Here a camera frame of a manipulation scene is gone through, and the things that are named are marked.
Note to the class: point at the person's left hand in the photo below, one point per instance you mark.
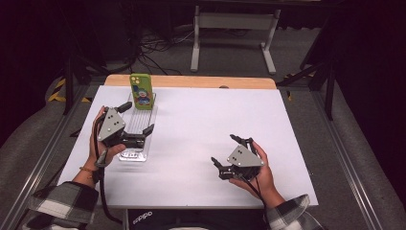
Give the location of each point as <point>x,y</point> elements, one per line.
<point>110,152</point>

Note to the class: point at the person's black-clothed torso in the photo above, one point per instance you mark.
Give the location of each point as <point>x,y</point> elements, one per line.
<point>198,220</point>

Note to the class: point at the clear plastic packaging box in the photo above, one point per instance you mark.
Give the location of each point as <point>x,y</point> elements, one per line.
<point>137,123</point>

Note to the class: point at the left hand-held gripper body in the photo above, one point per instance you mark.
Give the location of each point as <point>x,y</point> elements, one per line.
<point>110,126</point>

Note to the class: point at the person's right hand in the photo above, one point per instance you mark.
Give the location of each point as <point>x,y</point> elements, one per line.
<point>266,180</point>

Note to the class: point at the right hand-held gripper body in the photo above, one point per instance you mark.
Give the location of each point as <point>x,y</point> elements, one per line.
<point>244,158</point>

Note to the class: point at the aluminium rail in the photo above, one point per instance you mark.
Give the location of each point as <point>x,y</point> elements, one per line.
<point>38,166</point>
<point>345,159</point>

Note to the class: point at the black metal stand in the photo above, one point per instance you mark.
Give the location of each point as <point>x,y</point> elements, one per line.
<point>68,91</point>
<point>328,96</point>

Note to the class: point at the white metal stand frame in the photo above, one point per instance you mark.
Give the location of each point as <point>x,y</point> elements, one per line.
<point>234,20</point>

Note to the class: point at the green cartoon phone case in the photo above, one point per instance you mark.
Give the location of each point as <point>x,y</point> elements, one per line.
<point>142,92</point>

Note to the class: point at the yellow black hazard tape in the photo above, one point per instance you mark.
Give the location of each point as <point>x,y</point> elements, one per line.
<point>55,95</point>

